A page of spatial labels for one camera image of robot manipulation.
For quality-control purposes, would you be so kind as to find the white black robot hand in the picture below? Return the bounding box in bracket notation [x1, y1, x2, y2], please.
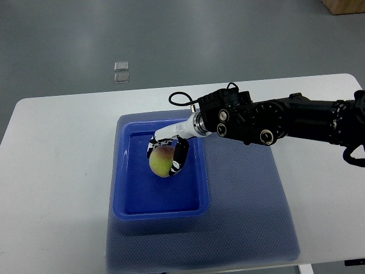
[147, 112, 210, 177]

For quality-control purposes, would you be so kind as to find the green red peach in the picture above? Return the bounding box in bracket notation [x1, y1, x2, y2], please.
[149, 146, 175, 178]

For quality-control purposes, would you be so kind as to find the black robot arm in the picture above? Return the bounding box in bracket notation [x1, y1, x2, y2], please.
[197, 87, 364, 167]

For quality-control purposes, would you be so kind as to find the lower metal floor plate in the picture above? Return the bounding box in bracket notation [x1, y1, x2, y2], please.
[114, 72, 129, 83]

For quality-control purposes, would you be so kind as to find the metal floor plate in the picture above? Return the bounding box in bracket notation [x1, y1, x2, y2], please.
[114, 72, 129, 83]
[114, 61, 129, 71]

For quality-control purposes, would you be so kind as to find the upper metal floor plate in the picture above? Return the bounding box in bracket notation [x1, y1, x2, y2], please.
[114, 61, 129, 71]

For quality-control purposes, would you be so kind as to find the blue plastic tray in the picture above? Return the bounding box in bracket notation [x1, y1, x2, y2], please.
[111, 116, 209, 221]

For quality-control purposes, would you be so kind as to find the blue grey textured mat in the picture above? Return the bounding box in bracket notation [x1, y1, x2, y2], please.
[106, 110, 300, 273]

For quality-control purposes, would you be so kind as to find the white table leg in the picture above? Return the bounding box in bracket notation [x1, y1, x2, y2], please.
[298, 264, 314, 274]

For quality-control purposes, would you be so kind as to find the black cable loop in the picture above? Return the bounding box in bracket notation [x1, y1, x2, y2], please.
[168, 82, 240, 112]

